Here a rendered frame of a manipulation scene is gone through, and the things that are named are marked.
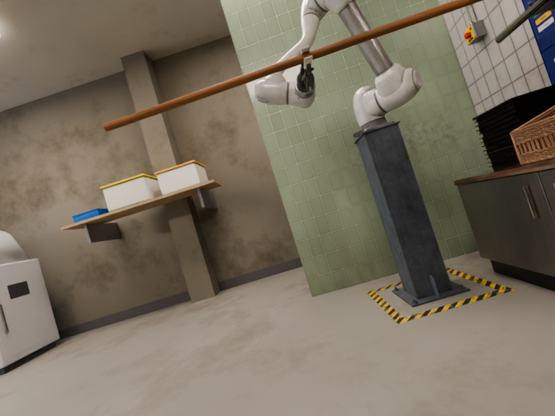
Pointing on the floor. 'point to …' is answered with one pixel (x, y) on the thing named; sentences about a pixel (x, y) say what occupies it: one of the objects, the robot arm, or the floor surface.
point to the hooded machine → (22, 308)
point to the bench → (514, 219)
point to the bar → (521, 20)
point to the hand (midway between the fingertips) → (306, 57)
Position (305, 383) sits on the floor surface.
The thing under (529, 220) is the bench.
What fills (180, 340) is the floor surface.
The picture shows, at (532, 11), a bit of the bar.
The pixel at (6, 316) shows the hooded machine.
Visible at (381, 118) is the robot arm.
